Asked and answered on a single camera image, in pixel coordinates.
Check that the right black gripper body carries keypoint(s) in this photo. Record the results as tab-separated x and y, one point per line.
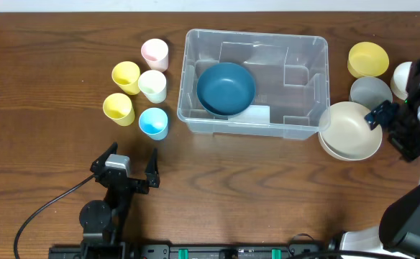
381	116

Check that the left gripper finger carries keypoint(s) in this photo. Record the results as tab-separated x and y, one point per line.
151	171
99	164

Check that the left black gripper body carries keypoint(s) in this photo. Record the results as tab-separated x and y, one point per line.
131	183

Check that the white small bowl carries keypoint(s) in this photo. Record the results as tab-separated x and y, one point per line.
399	80

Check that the grey small bowl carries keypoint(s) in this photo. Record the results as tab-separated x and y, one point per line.
370	92

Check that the beige large bowl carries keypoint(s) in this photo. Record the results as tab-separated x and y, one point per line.
348	136

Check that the dark blue large bowl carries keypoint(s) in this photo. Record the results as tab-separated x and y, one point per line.
226	89

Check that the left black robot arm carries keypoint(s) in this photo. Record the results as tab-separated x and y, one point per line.
103	220

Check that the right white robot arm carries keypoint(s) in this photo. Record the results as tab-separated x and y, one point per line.
398	234

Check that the clear plastic storage container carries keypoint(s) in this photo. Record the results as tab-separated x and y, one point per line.
291	74

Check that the light blue plastic cup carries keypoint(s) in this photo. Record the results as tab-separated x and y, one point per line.
154	123

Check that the yellow small bowl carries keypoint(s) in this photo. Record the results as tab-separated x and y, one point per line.
367	59

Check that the yellow cup lower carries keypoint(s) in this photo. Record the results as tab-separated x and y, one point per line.
119	108

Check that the yellow cup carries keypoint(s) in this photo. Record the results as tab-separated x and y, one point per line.
119	108
126	74

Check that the cream white plastic cup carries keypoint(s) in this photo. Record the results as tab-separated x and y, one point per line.
153	84

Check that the yellow cup upper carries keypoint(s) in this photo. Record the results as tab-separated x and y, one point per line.
126	74

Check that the pink plastic cup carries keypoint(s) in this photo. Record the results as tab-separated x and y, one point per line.
155	52

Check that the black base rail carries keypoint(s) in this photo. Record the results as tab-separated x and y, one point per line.
231	252

